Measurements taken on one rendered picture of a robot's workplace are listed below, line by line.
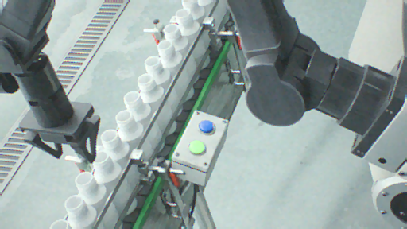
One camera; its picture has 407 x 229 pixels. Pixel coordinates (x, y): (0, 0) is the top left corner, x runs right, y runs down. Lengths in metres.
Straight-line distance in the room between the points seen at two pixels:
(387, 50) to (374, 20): 0.07
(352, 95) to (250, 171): 2.12
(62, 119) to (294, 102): 0.39
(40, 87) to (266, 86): 0.36
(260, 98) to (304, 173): 2.05
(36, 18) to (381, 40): 0.48
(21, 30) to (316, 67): 0.39
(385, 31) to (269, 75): 0.29
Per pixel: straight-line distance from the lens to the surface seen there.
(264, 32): 0.92
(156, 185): 1.73
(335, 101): 0.95
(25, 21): 1.06
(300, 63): 0.96
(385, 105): 0.93
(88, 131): 1.19
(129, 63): 3.76
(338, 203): 2.88
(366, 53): 1.14
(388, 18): 1.19
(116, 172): 1.61
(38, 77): 1.13
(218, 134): 1.64
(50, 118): 1.18
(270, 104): 0.95
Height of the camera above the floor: 2.23
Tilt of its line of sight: 42 degrees down
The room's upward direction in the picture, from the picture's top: 19 degrees counter-clockwise
